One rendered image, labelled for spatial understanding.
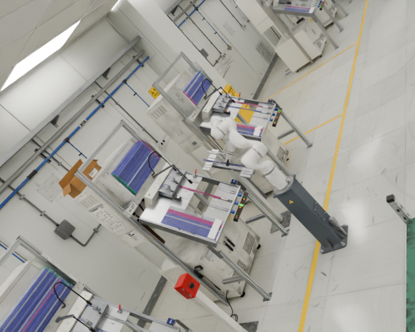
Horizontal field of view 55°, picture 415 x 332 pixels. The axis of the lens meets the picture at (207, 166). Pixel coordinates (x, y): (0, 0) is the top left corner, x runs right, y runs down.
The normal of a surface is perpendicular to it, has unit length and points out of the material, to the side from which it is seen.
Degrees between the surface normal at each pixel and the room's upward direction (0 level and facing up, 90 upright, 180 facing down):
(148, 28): 90
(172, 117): 90
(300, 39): 90
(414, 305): 0
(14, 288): 90
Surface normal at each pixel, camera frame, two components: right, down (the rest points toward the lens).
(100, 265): 0.65, -0.36
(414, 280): -0.68, -0.68
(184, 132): -0.35, 0.64
